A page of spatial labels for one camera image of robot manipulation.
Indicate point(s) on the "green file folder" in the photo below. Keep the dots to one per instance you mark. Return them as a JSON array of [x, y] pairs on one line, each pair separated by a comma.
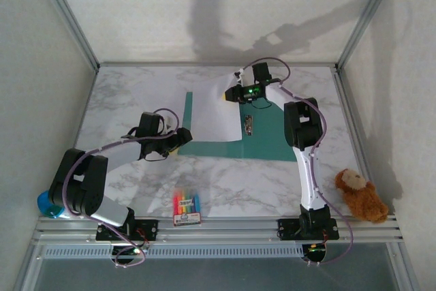
[[265, 134]]

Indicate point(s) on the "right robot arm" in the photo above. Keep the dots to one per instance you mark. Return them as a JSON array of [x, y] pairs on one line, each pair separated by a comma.
[[308, 182]]

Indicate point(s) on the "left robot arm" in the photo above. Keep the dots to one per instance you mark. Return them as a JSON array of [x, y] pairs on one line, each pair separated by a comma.
[[85, 182]]

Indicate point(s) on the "metal folder fastener clip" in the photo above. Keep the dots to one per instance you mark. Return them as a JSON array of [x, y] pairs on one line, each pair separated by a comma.
[[248, 124]]

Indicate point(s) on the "pack of coloured markers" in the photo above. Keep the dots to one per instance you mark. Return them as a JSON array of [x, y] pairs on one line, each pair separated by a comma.
[[186, 207]]

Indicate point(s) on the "blue lidded plastic container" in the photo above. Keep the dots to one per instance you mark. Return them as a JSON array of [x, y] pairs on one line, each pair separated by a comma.
[[44, 206]]

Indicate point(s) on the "brown teddy bear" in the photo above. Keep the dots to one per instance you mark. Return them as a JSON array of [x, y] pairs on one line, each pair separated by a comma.
[[362, 199]]

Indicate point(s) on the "aluminium back rail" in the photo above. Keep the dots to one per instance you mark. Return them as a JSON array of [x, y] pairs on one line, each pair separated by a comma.
[[204, 64]]

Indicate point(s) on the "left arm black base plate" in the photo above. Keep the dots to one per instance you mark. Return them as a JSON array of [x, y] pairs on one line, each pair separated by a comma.
[[150, 229]]

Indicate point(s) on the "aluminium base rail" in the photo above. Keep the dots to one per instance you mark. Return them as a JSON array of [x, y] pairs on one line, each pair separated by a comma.
[[238, 229]]

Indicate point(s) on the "aluminium side rail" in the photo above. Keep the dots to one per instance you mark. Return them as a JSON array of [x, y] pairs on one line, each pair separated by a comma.
[[351, 124]]

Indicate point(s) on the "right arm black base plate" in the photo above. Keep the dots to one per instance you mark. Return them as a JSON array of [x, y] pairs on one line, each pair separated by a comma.
[[289, 228]]

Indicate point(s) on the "aluminium frame post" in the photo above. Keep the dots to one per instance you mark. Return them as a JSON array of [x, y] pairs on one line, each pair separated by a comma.
[[68, 15], [368, 15]]

